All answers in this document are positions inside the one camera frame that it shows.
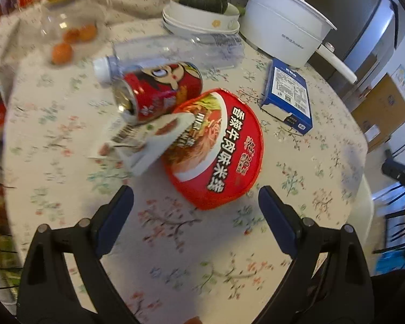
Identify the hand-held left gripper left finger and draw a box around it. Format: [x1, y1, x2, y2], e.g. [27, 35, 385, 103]
[17, 185, 136, 324]

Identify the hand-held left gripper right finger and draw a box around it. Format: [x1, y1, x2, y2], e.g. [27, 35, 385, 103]
[256, 185, 375, 324]

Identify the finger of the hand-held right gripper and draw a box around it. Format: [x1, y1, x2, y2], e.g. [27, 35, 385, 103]
[382, 160, 405, 193]

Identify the white plastic bin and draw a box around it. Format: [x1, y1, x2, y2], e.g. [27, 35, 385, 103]
[353, 175, 376, 240]

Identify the white paper carton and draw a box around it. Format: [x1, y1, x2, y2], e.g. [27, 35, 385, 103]
[88, 111, 197, 176]

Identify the red instant noodle bowl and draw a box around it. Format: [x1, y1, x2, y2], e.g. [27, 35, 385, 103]
[162, 88, 264, 211]

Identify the blue carton box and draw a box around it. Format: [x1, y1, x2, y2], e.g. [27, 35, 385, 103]
[260, 57, 314, 136]

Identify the red drink can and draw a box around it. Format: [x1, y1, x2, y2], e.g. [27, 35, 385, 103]
[112, 61, 203, 124]

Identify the clear plastic bottle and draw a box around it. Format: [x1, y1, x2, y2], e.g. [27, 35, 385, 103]
[93, 34, 245, 86]

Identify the grey refrigerator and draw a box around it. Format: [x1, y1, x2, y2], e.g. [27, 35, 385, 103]
[304, 0, 405, 98]

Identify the white electric pot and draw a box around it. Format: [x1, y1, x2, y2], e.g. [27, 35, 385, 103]
[239, 0, 357, 83]

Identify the glass jar with wooden lid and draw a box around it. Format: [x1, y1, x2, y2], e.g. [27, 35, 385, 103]
[37, 0, 107, 65]

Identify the white flower print bowl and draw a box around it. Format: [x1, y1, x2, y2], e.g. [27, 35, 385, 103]
[169, 0, 241, 32]

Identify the floral sideboard cloth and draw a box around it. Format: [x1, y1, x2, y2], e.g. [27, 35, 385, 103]
[0, 0, 176, 75]

